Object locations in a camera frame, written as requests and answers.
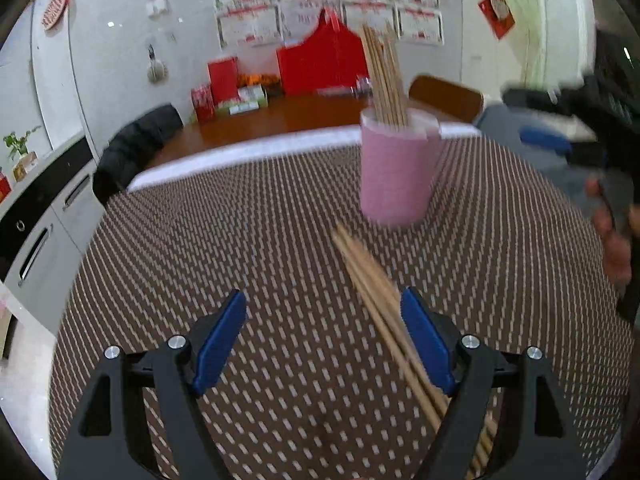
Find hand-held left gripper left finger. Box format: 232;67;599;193
57;289;248;480

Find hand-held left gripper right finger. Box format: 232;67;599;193
400;286;586;480

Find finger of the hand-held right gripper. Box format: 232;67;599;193
519;126;608;168
501;77;596;111

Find pile of wooden chopsticks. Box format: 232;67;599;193
331;224;501;480

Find pink cup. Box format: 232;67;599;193
360;107;443;226

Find bundle of wooden chopsticks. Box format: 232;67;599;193
361;21;410;126

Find person's right hand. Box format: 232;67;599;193
586;179;634;287

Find grey chair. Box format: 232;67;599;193
472;102;601;221

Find green curtain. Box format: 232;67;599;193
467;0;551;96

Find red heart door ornament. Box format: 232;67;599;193
477;0;516;40

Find brown wooden chair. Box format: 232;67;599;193
409;75;485;123

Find brown polka dot tablecloth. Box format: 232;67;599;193
47;135;638;480

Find white black cabinet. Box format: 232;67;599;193
0;130;108;341

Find black jacket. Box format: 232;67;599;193
92;104;185;206

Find red gift basket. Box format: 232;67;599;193
276;7;371;96

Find red cola can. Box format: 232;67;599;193
191;85;215;122

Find green white box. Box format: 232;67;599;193
216;85;268;113

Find orange snack packets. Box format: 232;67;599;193
237;73;278;88

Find potted green plant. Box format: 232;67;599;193
4;125;42;181

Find group of wall certificates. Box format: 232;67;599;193
147;0;444;51

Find red round wall ornament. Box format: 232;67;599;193
41;0;69;31

